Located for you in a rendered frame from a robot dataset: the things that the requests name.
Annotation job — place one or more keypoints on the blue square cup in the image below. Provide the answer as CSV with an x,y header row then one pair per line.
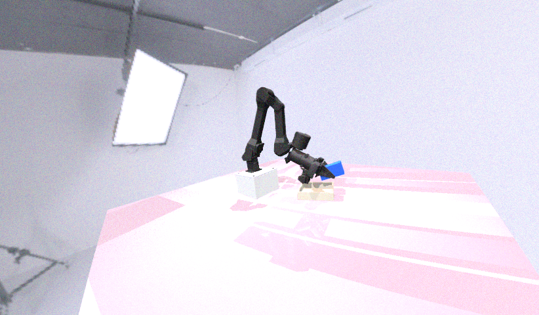
x,y
335,168

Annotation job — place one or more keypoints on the beige shallow tray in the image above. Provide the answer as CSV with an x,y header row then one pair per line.
x,y
316,191

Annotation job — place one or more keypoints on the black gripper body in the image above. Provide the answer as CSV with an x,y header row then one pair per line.
x,y
311,164

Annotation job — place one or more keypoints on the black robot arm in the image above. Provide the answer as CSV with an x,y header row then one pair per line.
x,y
264,99

